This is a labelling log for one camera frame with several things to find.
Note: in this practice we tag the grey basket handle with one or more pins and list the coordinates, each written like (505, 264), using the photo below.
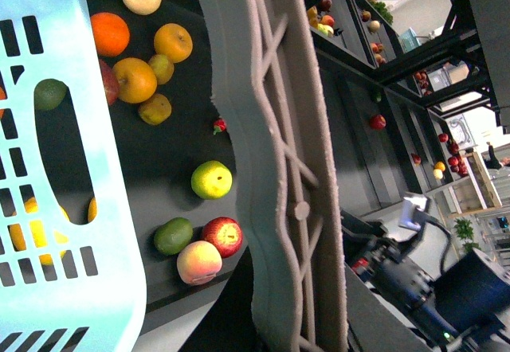
(266, 85)

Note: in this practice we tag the yellow lemon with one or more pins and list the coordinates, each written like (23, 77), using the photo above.
(38, 234)

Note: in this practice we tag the large light blue basket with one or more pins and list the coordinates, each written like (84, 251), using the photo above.
(93, 297)

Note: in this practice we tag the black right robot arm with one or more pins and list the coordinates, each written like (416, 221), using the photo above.
(464, 303)

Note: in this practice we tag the black metal shelf rack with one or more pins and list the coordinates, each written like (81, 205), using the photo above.
(157, 163)

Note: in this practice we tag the green apple front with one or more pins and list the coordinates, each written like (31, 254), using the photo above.
(211, 180)

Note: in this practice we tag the red chili pepper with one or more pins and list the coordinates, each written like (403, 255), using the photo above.
(219, 126)

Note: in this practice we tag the red apple near edge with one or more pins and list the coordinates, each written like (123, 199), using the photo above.
(225, 234)

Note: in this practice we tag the green avocado front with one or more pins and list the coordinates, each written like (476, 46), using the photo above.
(173, 236)

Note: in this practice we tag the pale peach near edge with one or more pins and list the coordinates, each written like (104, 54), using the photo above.
(198, 263)

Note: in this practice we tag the brown kiwi upper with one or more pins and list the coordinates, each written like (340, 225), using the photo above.
(162, 67)

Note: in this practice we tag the large yellow orange apple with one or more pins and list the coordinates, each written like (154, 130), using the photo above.
(136, 79)

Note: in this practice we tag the golden yellow apple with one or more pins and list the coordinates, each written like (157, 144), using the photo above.
(173, 41)

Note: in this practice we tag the red apple front pile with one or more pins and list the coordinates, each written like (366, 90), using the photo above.
(110, 83)

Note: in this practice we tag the orange near front pile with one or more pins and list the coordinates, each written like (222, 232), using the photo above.
(111, 34)

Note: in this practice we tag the green lime front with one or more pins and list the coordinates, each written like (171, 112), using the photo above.
(48, 94)

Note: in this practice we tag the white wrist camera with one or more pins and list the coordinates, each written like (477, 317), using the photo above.
(413, 207)

